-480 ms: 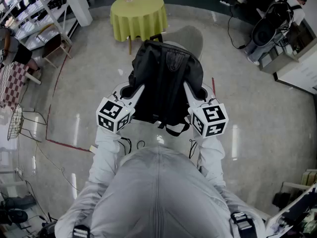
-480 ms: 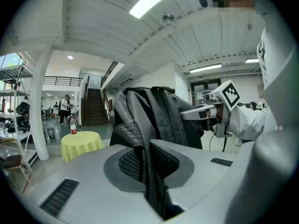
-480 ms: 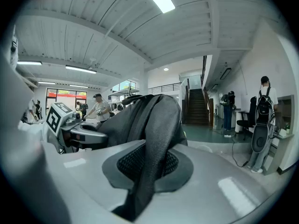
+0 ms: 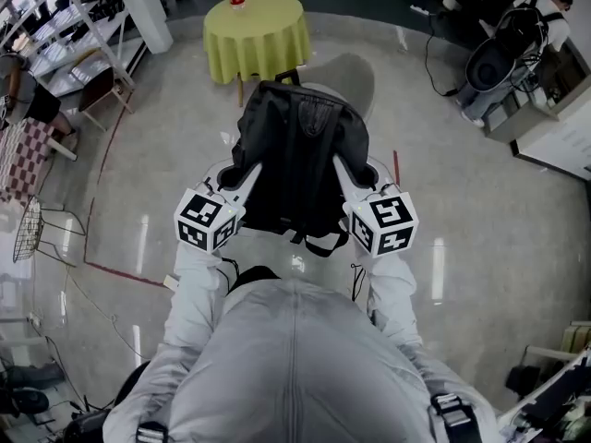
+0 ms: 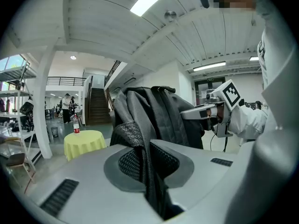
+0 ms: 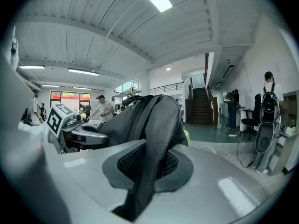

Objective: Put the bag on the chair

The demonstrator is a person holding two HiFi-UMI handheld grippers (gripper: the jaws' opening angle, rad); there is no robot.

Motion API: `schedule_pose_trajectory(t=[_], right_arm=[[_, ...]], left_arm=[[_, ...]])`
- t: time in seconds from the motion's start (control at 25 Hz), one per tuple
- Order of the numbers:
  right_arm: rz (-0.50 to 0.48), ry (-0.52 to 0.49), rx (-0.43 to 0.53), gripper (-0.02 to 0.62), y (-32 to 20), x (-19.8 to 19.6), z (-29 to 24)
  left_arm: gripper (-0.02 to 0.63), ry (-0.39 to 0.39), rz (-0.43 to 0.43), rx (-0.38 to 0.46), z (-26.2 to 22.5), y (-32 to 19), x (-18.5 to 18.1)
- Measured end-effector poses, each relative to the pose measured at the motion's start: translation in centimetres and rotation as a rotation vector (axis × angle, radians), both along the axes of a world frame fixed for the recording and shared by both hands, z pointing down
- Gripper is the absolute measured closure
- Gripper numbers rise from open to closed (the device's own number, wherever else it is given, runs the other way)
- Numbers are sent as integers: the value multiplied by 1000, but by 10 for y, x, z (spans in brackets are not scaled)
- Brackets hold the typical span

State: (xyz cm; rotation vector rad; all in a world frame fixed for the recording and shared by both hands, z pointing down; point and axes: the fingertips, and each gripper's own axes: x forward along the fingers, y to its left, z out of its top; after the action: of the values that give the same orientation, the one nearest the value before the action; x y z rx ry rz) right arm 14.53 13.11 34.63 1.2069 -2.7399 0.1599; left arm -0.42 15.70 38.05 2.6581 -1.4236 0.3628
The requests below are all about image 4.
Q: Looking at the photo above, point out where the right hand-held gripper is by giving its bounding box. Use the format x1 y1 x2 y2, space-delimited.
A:
332 153 420 259

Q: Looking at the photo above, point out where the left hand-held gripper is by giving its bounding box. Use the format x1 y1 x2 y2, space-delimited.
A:
173 161 265 255

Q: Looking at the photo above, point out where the black backpack bag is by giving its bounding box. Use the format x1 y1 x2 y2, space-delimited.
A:
229 68 371 258

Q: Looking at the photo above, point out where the grey white chair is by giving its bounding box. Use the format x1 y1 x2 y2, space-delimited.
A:
295 52 384 174

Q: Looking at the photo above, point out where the person's right forearm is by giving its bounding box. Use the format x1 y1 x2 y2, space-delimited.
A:
353 249 425 348

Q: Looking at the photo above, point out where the person's left forearm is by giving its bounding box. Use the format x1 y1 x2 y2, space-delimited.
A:
161 241 232 354

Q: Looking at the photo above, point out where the brown wooden chair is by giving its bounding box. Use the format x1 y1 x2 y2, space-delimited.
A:
77 64 136 132

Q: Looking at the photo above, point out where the long red floor tape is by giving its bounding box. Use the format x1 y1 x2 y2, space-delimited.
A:
82 89 168 290

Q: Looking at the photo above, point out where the green round tablecloth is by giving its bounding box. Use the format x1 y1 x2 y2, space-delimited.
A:
202 0 313 86

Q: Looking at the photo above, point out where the white pillar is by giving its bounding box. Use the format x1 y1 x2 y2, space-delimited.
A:
112 0 175 55

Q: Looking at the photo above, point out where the person's grey jacket torso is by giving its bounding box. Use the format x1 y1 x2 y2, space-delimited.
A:
102 277 500 443

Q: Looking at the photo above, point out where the white counter cabinet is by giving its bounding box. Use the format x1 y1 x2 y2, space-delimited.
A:
483 38 591 182

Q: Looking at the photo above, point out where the red white checkered cloth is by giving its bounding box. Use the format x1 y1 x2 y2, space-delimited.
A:
0 118 57 205

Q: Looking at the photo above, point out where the white metal shelf rack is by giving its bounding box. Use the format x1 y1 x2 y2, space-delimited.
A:
0 0 150 99

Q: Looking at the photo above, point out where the small black box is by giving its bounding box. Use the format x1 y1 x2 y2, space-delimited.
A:
504 364 542 397

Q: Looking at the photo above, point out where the white desk with clutter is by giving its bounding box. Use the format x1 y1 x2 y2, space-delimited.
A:
496 343 591 443

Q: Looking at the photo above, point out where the black equipment pile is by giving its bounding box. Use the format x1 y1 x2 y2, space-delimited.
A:
0 362 115 443

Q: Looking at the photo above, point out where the black floor cable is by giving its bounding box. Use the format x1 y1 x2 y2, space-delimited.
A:
424 13 459 99

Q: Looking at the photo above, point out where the thin floor cable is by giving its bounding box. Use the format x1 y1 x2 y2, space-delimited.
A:
43 264 156 368

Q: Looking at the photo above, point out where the black wire chair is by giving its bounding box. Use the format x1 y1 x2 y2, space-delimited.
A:
11 195 88 268

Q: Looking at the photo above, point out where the black harness strap buckle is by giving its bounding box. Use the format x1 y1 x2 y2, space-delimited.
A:
136 421 170 443
428 391 484 443

